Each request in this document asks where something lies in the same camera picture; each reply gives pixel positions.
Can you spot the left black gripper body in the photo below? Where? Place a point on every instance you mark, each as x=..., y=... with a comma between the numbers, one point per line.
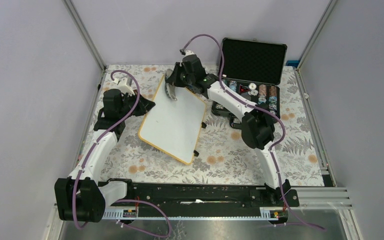
x=140, y=110

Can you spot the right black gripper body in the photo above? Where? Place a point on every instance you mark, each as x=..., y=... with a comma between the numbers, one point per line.
x=181, y=79

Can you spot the yellow framed whiteboard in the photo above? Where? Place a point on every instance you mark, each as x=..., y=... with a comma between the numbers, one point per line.
x=173, y=126

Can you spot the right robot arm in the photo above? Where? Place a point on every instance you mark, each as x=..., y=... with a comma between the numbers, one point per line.
x=257, y=123

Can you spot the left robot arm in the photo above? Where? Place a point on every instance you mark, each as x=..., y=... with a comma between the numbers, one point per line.
x=79, y=198

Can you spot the black poker chip case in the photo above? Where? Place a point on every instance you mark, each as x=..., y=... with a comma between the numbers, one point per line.
x=253, y=69

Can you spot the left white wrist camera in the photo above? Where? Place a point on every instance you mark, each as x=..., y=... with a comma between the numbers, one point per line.
x=124, y=85

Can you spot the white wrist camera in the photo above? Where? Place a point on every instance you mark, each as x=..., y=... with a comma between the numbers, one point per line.
x=186, y=52
x=124, y=85

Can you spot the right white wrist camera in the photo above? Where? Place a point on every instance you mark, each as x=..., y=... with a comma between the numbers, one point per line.
x=186, y=52

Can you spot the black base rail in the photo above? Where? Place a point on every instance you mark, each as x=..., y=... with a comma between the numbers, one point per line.
x=189, y=201

